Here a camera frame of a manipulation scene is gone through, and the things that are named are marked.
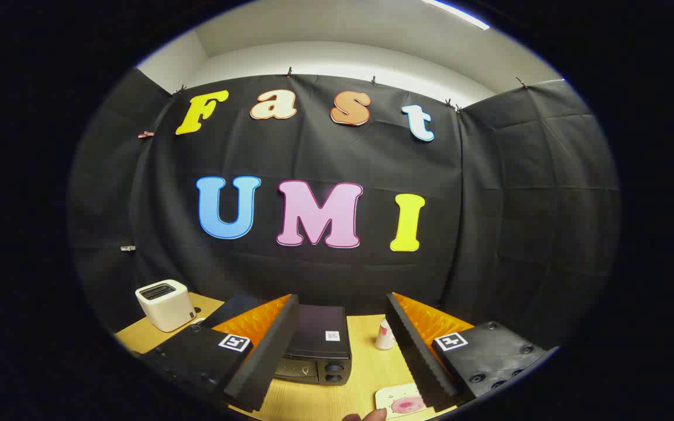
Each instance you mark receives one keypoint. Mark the cream food tray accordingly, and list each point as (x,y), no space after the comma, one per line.
(385,396)

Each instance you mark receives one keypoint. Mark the white bread toaster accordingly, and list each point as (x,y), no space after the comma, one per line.
(164,307)

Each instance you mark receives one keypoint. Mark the plastic bottle with pink label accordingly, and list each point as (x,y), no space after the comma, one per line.
(384,336)

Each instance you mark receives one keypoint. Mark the black toaster oven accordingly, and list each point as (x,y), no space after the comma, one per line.
(319,327)

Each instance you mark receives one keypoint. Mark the black backdrop cloth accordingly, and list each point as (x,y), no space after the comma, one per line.
(313,152)

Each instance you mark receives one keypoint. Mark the pink ham slice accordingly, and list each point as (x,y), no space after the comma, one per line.
(406,404)

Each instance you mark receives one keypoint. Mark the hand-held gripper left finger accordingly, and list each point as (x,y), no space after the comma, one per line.
(272,351)

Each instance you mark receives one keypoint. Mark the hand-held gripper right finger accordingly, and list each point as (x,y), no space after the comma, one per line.
(413,351)

